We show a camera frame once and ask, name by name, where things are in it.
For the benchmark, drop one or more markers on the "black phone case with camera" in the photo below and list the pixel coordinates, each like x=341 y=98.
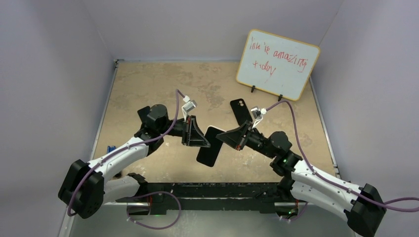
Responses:
x=240 y=111

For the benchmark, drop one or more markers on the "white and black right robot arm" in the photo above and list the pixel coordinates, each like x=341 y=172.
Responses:
x=360 y=206

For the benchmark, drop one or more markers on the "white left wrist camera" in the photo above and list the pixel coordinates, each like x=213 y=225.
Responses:
x=188 y=106

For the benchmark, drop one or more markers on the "black smartphone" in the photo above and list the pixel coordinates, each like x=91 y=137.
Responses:
x=209 y=147

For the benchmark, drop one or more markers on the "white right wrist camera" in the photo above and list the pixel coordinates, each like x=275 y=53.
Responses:
x=257 y=114

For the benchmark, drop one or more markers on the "pale pink phone case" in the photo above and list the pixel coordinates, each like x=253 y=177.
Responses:
x=214 y=127

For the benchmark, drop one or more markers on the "whiteboard with red writing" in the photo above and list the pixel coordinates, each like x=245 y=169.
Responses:
x=276 y=64

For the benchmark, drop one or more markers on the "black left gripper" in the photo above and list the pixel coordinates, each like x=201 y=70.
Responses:
x=191 y=134

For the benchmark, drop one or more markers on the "blue object at table edge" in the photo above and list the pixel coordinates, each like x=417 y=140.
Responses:
x=111 y=148

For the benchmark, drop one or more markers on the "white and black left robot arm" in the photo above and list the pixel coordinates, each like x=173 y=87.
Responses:
x=88 y=185

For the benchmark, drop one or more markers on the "black phone lying left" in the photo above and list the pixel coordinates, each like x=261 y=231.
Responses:
x=143 y=113

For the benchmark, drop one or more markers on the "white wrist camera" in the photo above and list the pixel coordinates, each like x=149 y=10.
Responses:
x=257 y=114
x=188 y=106

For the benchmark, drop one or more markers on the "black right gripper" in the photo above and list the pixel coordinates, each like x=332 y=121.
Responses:
x=235 y=137

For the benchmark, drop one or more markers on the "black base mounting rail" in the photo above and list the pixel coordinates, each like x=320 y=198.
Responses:
x=263 y=197

